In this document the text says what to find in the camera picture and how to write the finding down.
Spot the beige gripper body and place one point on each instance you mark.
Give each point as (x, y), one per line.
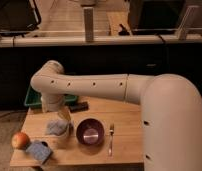
(64, 114)

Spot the grey blue towel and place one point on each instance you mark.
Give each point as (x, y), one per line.
(56, 127)

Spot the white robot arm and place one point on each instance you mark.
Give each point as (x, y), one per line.
(171, 110)

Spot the black rectangular block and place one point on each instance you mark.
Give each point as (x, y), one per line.
(79, 107)

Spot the purple bowl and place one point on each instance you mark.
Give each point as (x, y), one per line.
(90, 132)

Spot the blue sponge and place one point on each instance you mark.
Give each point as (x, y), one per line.
(39, 151)

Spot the silver fork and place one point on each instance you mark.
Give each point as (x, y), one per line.
(111, 131)

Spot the red yellow apple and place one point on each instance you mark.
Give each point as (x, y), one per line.
(20, 140)

